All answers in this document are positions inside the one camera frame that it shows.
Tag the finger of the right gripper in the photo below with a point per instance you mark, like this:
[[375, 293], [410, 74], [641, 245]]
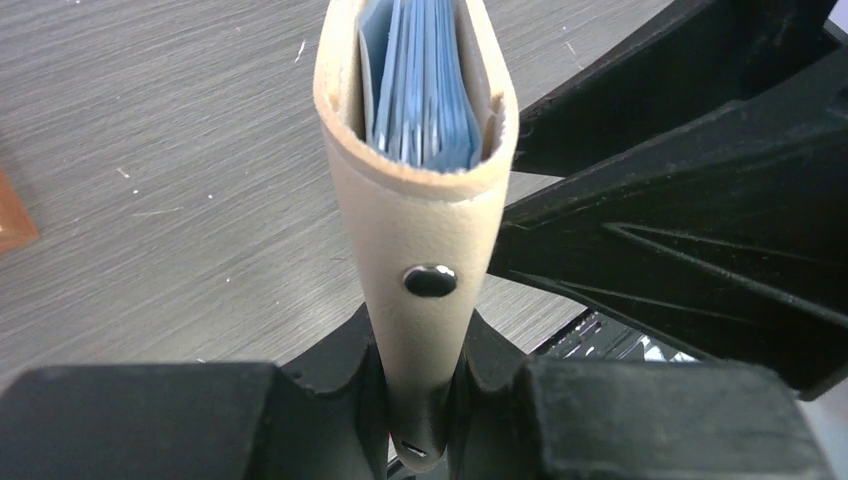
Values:
[[726, 237], [688, 60]]

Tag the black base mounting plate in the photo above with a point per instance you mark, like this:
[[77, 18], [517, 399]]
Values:
[[594, 335]]

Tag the wooden compartment tray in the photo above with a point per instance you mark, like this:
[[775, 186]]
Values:
[[17, 229]]

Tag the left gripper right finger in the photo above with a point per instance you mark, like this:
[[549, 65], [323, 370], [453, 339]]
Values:
[[518, 416]]

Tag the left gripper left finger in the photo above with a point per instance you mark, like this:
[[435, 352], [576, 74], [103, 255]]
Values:
[[319, 416]]

